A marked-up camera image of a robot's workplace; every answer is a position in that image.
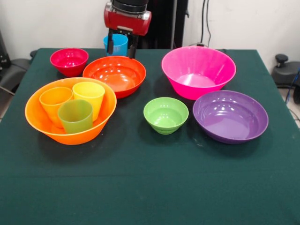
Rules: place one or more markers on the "black chair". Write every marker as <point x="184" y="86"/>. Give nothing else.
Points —
<point x="14" y="70"/>

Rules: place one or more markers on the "large orange bowl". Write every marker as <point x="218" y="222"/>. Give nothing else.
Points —
<point x="35" y="117"/>

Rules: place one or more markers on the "yellow cup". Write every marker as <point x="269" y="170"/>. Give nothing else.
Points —
<point x="91" y="96"/>

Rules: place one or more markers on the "large pink bowl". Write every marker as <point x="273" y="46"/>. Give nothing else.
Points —
<point x="197" y="77"/>

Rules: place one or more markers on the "green cup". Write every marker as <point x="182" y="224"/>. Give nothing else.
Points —
<point x="76" y="122"/>

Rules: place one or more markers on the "dark green table cloth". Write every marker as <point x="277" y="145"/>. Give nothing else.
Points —
<point x="164" y="175"/>

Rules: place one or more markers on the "small crimson bowl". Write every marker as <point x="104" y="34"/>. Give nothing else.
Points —
<point x="69" y="65"/>

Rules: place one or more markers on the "blue cup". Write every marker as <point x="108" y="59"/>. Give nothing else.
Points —
<point x="120" y="47"/>

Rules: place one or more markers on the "wide purple bowl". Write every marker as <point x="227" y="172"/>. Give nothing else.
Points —
<point x="229" y="117"/>

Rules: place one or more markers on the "wide red bowl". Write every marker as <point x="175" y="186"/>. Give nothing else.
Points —
<point x="112" y="77"/>

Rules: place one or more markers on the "black floor device with knob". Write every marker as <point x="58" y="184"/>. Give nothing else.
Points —
<point x="283" y="75"/>

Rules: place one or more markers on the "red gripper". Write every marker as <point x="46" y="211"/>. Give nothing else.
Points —
<point x="126" y="22"/>

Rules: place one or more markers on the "orange cup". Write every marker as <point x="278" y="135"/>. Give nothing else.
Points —
<point x="51" y="105"/>

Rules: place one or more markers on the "small green bowl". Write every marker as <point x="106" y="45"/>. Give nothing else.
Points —
<point x="165" y="117"/>

